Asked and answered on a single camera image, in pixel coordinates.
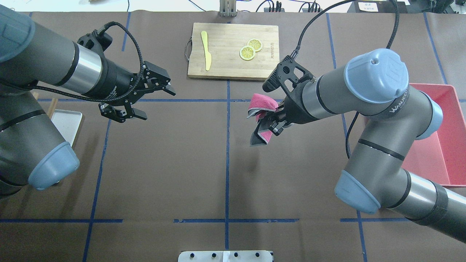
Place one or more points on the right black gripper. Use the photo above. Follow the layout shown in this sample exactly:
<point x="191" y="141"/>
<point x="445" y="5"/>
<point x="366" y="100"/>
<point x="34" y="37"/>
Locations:
<point x="295" y="108"/>

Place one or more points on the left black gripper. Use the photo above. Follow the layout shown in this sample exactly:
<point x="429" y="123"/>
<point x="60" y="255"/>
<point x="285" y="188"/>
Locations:
<point x="114" y="79"/>

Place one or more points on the pink cleaning cloth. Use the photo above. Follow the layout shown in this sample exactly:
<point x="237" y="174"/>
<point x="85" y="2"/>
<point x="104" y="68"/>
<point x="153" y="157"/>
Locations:
<point x="259" y="106"/>

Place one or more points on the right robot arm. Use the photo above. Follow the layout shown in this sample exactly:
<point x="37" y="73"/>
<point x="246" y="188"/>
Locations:
<point x="375" y="85"/>

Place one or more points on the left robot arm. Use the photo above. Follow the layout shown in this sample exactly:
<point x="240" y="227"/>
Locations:
<point x="35" y="58"/>

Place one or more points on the lemon slice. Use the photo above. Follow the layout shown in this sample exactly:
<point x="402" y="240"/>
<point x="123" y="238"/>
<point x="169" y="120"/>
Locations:
<point x="247" y="53"/>
<point x="256" y="44"/>

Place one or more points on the white rack tray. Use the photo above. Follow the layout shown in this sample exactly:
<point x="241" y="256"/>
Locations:
<point x="68" y="123"/>

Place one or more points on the yellow plastic knife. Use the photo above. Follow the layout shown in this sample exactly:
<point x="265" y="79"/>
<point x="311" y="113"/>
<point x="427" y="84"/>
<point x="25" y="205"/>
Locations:
<point x="207" y="54"/>

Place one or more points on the bamboo cutting board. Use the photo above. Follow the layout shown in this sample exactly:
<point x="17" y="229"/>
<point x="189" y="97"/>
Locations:
<point x="225" y="41"/>

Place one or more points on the pink plastic bin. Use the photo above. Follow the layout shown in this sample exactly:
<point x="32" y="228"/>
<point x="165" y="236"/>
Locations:
<point x="441" y="156"/>

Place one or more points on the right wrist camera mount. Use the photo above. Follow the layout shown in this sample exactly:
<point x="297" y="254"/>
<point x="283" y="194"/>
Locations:
<point x="287" y="70"/>

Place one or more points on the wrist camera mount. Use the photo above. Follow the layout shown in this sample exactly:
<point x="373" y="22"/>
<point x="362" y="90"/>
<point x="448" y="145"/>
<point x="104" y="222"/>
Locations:
<point x="287" y="70"/>
<point x="97" y="41"/>

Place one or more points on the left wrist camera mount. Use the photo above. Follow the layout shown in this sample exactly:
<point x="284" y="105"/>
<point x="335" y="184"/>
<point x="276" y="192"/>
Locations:
<point x="97" y="41"/>

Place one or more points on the aluminium frame post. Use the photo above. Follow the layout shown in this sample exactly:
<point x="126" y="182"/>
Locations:
<point x="228" y="8"/>

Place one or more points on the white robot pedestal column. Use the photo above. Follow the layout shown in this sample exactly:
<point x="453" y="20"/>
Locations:
<point x="226" y="256"/>

